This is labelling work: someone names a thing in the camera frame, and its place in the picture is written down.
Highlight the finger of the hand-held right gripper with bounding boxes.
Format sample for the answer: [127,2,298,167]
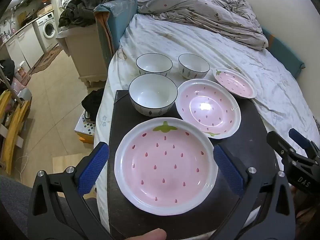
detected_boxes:
[266,131,302,167]
[288,128,320,157]

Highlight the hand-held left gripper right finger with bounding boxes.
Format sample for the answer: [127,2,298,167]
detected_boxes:
[210,144,297,240]

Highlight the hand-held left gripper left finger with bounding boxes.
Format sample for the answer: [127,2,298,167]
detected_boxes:
[27,142,113,240]

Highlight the pink strawberry plate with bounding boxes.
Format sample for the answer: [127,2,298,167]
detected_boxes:
[213,68,257,99]
[114,121,218,217]
[175,79,242,140]

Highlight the white leaf print bowl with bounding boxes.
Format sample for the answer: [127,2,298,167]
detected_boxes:
[136,54,173,77]
[129,74,178,117]
[178,53,210,80]

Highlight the person's left hand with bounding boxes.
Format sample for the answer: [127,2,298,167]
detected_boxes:
[130,229,167,240]

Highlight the black leather mat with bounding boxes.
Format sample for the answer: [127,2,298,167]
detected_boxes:
[108,89,284,234]

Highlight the patterned cardboard box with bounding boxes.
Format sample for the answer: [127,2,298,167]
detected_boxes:
[74,110,97,143]

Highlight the black bag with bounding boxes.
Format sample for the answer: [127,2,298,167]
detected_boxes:
[81,88,105,123]

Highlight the teal padded bed panel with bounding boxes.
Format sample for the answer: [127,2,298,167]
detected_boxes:
[261,27,305,78]

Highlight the person's grey trouser leg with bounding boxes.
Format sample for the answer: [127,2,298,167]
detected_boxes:
[0,175,100,240]

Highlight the yellow wooden rocker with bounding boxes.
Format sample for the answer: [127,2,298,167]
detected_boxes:
[0,90,33,175]

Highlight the cream cabinet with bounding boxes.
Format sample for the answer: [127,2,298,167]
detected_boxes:
[56,25,111,88]

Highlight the brown patterned rug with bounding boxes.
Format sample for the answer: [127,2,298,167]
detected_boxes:
[29,45,64,75]

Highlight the dark cloth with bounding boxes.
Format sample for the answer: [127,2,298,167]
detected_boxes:
[0,59,15,80]

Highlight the white kitchen cabinets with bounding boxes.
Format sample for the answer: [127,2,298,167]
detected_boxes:
[5,24,44,69]

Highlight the white printed tablecloth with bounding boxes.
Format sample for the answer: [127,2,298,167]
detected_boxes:
[94,12,320,230]

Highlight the white washing machine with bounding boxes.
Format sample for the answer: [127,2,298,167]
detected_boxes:
[34,11,58,50]

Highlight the teal cushioned chair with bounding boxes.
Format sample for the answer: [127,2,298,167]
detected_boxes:
[94,0,138,64]

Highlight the grey patterned duvet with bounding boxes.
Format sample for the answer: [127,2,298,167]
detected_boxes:
[137,0,269,50]

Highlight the pile of dark clothes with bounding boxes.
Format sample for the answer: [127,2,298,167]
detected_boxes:
[59,0,133,29]

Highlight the white cable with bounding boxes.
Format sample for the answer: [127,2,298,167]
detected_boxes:
[14,155,28,180]

